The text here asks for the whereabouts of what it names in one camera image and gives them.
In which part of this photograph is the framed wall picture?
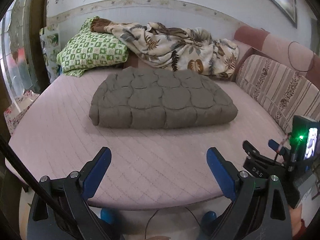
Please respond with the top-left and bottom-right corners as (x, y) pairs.
(245, 0), (298, 29)

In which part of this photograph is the clear plastic wrapped pillow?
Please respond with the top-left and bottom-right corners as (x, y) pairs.
(39, 26), (62, 83)

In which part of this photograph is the floral storage box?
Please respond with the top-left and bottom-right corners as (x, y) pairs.
(4, 90), (40, 137)

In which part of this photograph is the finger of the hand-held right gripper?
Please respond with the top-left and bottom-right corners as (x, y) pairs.
(243, 140), (261, 159)
(268, 139), (288, 156)

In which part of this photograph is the thin black floor cable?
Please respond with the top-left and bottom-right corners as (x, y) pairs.
(146, 206), (200, 240)

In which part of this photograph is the person's right forearm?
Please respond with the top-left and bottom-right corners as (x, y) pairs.
(290, 201), (312, 240)

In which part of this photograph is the thick black cable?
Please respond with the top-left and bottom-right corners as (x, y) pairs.
(0, 134), (78, 240)

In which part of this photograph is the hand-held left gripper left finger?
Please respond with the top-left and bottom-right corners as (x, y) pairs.
(26, 147), (125, 240)

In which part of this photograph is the glass door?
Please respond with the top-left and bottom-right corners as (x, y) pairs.
(0, 0), (34, 103)

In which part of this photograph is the striped back cushion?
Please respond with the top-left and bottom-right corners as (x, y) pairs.
(235, 54), (320, 137)

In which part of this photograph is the green checked pillow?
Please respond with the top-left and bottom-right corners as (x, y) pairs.
(56, 16), (130, 77)

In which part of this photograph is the pink quilted bed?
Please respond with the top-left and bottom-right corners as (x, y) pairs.
(5, 65), (300, 210)

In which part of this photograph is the red white cord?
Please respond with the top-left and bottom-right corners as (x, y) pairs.
(275, 134), (292, 160)

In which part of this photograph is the grey quilted blanket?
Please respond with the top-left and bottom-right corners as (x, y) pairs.
(89, 66), (238, 130)

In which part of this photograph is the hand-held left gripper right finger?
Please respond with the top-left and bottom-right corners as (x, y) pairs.
(206, 147), (293, 240)

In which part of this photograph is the brown wooden door frame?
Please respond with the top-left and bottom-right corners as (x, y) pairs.
(29, 0), (52, 95)

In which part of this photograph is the pink bolster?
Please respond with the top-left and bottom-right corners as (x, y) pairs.
(234, 26), (320, 85)

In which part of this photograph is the blue slipper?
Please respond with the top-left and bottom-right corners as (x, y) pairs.
(202, 211), (217, 225)
(100, 207), (118, 224)

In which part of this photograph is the leaf print blanket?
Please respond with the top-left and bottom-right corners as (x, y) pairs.
(104, 22), (239, 80)

